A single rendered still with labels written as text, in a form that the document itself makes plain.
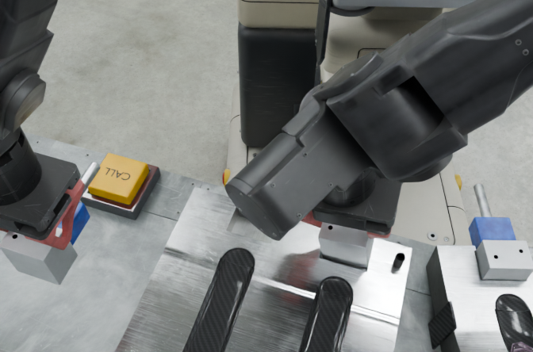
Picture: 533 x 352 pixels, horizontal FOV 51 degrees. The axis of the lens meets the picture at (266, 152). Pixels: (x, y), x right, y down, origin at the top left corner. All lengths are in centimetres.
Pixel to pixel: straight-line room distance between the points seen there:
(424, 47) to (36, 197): 33
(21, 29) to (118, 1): 219
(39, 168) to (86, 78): 168
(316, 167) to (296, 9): 79
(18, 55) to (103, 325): 41
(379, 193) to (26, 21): 31
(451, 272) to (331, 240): 17
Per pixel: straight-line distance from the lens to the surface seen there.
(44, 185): 51
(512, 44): 33
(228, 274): 61
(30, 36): 37
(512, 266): 68
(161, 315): 60
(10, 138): 46
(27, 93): 37
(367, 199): 50
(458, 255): 69
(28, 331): 72
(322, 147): 38
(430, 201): 145
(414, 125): 35
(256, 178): 39
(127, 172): 76
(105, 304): 71
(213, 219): 64
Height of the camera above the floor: 143
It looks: 51 degrees down
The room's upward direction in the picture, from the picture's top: 1 degrees clockwise
